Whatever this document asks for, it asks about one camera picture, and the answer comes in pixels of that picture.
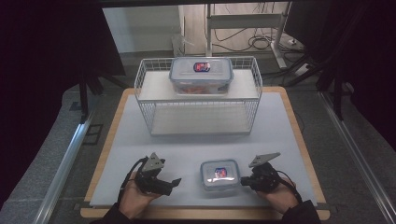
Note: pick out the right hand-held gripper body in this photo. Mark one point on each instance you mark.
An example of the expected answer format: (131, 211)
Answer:
(266, 179)

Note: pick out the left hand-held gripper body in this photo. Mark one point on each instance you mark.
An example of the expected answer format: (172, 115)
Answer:
(154, 185)

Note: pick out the small clear lidded food container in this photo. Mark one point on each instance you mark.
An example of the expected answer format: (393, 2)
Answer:
(219, 174)

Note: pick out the large clear lidded food container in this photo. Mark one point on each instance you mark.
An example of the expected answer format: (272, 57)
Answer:
(199, 76)

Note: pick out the person's right hand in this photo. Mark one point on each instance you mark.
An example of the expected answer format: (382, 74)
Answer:
(281, 196)

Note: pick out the person's left hand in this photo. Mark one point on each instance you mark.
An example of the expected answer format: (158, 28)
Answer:
(134, 199)

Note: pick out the wooden-edged white work board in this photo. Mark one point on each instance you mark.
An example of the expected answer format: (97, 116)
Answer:
(193, 149)

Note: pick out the black metal stand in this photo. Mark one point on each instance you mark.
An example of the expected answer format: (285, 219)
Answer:
(83, 96)
(337, 96)

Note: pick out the white power strip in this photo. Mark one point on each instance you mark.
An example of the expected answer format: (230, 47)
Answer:
(301, 70)

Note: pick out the aluminium rail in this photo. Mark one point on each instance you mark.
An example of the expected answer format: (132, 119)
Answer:
(355, 155)
(65, 168)

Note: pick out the white desk frame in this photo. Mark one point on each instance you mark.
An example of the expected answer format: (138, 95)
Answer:
(246, 21)

